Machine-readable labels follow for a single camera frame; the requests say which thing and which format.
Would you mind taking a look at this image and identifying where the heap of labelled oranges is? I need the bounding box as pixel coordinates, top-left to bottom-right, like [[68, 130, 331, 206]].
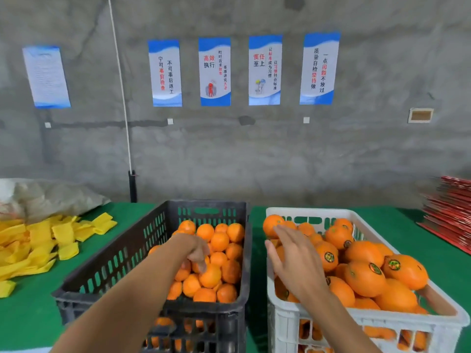
[[262, 214, 430, 350]]

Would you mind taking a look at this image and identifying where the white notice with blue border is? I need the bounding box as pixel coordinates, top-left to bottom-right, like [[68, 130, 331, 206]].
[[22, 45, 72, 109]]

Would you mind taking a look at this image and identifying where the beige wall plate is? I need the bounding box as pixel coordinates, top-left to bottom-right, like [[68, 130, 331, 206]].
[[408, 107, 435, 124]]

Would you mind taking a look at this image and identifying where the white pole with black base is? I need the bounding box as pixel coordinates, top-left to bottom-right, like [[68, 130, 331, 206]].
[[107, 0, 139, 203]]

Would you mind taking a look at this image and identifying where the person's left hand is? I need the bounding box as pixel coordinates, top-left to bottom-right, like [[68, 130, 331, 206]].
[[165, 233, 210, 275]]

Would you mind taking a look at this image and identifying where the green felt table cover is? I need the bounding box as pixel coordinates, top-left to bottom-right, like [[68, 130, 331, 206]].
[[0, 201, 471, 353]]

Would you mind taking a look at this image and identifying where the white plastic crate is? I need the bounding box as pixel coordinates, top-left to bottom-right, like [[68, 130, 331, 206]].
[[265, 208, 471, 353]]

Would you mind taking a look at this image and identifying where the person's left forearm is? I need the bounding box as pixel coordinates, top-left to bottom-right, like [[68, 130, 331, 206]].
[[50, 242, 192, 353]]

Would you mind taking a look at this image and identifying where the stack of red cardboard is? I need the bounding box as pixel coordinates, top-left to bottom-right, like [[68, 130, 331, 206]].
[[417, 175, 471, 256]]

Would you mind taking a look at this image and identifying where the blue white wall poster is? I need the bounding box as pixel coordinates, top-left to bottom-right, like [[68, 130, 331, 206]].
[[248, 34, 284, 106], [198, 37, 232, 107], [299, 32, 341, 106], [148, 39, 183, 108]]

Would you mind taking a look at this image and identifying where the pile of yellow bags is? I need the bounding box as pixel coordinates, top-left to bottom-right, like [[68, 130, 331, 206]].
[[0, 211, 119, 299]]

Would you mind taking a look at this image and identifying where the black plastic crate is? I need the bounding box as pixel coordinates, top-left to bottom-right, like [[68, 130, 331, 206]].
[[52, 200, 253, 353]]

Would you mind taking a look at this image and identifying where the person's right hand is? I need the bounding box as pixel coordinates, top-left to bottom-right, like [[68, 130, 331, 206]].
[[265, 225, 328, 302]]

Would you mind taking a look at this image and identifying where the beige woven sack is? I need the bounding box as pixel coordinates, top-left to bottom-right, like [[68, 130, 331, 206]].
[[0, 177, 111, 224]]

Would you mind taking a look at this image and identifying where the person's right forearm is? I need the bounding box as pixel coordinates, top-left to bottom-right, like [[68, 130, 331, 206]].
[[298, 286, 382, 353]]

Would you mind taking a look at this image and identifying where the pile of oranges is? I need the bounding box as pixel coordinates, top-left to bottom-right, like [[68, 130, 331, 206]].
[[147, 220, 245, 349]]

